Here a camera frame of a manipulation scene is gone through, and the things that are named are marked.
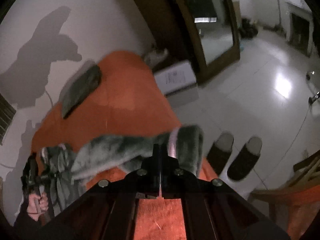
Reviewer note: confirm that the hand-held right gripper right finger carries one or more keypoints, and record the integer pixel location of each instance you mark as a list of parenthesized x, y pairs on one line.
[(166, 172)]

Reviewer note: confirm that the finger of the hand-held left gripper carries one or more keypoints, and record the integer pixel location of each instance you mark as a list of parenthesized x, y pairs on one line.
[(50, 174)]

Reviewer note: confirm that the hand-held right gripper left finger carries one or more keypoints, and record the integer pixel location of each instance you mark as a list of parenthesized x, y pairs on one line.
[(155, 170)]

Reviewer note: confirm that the grey fleece garment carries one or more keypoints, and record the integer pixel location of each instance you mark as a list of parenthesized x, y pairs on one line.
[(112, 150)]

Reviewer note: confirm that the person's left forearm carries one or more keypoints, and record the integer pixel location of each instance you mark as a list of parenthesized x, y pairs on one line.
[(25, 225)]

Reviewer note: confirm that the person's left hand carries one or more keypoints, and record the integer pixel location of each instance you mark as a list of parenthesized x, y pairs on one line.
[(33, 205)]

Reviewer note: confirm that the dark slipper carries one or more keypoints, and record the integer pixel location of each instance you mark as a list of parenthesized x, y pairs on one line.
[(245, 160), (220, 152)]

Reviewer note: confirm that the louvered window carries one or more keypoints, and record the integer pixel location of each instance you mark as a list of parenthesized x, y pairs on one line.
[(6, 117)]

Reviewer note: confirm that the orange blanket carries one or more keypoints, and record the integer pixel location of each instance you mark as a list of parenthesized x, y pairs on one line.
[(125, 105)]

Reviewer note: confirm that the folded green garment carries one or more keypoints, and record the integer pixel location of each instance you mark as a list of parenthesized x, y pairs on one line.
[(80, 90)]

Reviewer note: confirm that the white cardboard box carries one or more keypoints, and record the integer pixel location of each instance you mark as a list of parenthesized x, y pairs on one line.
[(175, 77)]

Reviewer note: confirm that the grey white shoe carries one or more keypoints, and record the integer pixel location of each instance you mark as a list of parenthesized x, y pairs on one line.
[(156, 56)]

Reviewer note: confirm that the wooden chair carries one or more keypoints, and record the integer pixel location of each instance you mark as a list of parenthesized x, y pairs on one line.
[(287, 200)]

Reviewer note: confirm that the wood framed mirror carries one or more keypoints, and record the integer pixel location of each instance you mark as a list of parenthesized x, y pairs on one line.
[(217, 42)]

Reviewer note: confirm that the brown wooden door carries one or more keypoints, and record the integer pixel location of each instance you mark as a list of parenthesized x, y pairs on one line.
[(155, 10)]

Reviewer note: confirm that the black bag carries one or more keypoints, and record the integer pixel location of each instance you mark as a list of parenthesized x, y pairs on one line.
[(247, 28)]

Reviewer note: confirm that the metal fitting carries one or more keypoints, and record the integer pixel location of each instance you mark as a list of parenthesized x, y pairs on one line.
[(310, 75), (314, 97)]

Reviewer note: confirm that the dark cabinet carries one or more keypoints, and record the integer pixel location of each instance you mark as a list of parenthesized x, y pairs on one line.
[(300, 30)]

